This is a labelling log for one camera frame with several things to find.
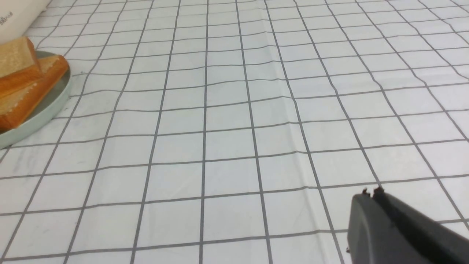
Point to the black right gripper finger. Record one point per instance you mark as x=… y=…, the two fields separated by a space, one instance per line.
x=384 y=230

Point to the toast slice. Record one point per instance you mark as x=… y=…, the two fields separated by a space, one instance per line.
x=18 y=106
x=19 y=66

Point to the cream white toaster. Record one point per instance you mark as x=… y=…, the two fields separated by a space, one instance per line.
x=16 y=16

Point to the white checkered tablecloth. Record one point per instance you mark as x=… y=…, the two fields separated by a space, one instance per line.
x=237 y=131

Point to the mint green plate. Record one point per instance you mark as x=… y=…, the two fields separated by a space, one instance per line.
x=48 y=108

